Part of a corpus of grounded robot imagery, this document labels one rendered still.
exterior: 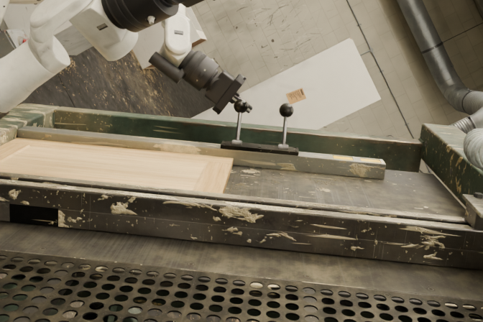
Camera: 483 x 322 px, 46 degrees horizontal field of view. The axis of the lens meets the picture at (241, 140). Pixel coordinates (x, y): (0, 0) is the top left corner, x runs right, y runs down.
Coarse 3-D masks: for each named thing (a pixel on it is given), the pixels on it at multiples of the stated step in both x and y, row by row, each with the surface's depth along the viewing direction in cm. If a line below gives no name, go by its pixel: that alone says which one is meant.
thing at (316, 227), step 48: (0, 192) 98; (48, 192) 97; (96, 192) 97; (144, 192) 100; (192, 192) 101; (192, 240) 97; (240, 240) 97; (288, 240) 96; (336, 240) 96; (384, 240) 95; (432, 240) 94; (480, 240) 94
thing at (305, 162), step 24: (96, 144) 147; (120, 144) 146; (144, 144) 146; (168, 144) 145; (192, 144) 146; (216, 144) 148; (288, 168) 145; (312, 168) 144; (336, 168) 144; (360, 168) 143; (384, 168) 143
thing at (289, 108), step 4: (284, 104) 148; (288, 104) 148; (280, 108) 148; (284, 108) 147; (288, 108) 147; (292, 108) 148; (280, 112) 148; (284, 112) 147; (288, 112) 147; (292, 112) 148; (284, 116) 148; (288, 116) 148; (284, 120) 148; (284, 124) 148; (284, 128) 147; (284, 132) 147; (284, 136) 147; (284, 140) 146; (280, 144) 146; (284, 144) 146; (280, 148) 145; (284, 148) 145
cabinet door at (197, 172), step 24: (24, 144) 142; (48, 144) 143; (72, 144) 145; (0, 168) 123; (24, 168) 124; (48, 168) 125; (72, 168) 127; (96, 168) 128; (120, 168) 130; (144, 168) 131; (168, 168) 133; (192, 168) 134; (216, 168) 135; (216, 192) 118
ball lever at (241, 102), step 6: (240, 102) 148; (246, 102) 149; (234, 108) 149; (240, 108) 148; (246, 108) 148; (240, 114) 148; (240, 120) 148; (240, 126) 148; (234, 144) 146; (240, 144) 146
